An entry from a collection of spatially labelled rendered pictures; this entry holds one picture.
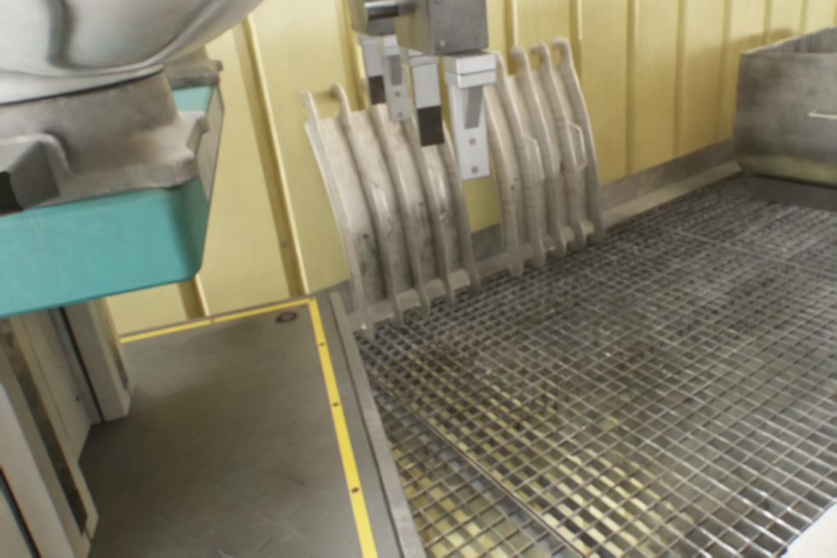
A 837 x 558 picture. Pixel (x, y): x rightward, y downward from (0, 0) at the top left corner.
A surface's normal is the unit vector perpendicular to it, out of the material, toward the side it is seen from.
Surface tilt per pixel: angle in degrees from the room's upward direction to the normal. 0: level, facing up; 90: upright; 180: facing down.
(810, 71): 89
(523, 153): 90
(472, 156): 90
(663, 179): 90
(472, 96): 120
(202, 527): 0
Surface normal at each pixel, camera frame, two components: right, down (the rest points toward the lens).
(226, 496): -0.11, -0.92
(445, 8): 0.25, 0.35
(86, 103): 0.65, 0.12
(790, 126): -0.79, 0.32
